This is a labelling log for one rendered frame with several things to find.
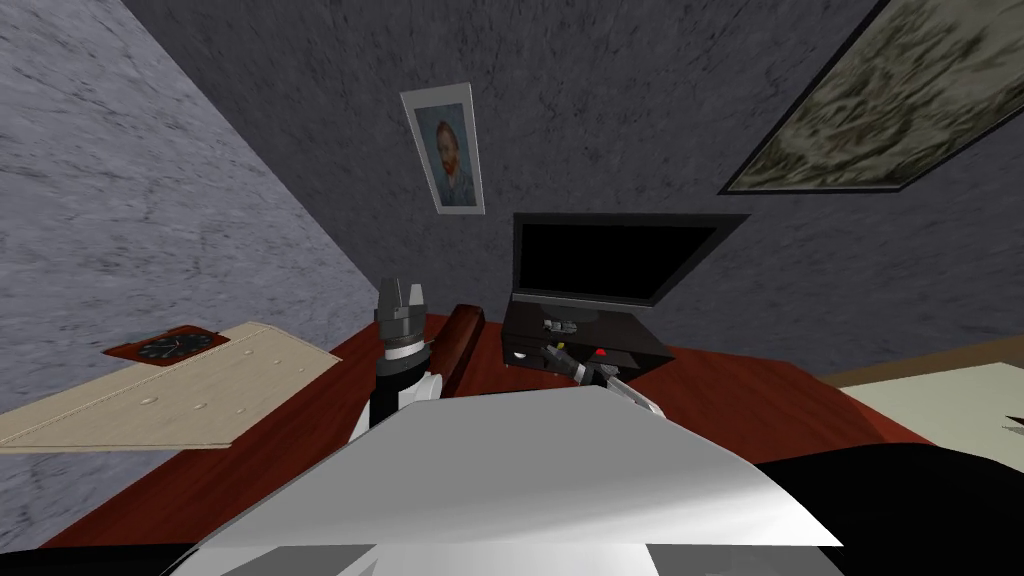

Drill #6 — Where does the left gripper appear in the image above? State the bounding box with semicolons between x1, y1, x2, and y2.
375;278;430;355

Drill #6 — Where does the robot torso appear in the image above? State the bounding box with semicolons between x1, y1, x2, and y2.
163;383;845;576

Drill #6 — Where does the pale wooden cupboard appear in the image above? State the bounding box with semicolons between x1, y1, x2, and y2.
0;321;343;455

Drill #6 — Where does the white-framed portrait picture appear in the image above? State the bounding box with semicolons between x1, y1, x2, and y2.
399;82;487;217

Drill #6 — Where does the black television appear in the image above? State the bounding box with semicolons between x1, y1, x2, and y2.
511;211;751;310

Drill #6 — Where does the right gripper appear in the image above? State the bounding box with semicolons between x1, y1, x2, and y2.
545;342;600;385

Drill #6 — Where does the large black-framed painting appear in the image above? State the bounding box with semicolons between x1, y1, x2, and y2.
717;0;1024;197

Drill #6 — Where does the red-brown wooden desk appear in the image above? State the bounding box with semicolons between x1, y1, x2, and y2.
43;313;933;549

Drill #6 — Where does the red-brown square wall clock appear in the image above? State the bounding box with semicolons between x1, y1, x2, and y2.
102;323;231;369

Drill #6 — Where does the dark brown wooden block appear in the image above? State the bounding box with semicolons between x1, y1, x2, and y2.
434;303;487;399

